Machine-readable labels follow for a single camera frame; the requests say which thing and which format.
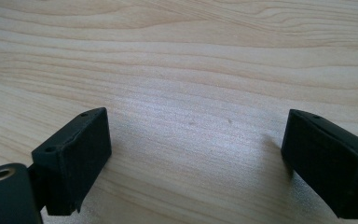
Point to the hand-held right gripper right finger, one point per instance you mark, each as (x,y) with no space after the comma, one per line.
(326,158)

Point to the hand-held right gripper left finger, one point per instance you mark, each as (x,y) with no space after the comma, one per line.
(76,158)

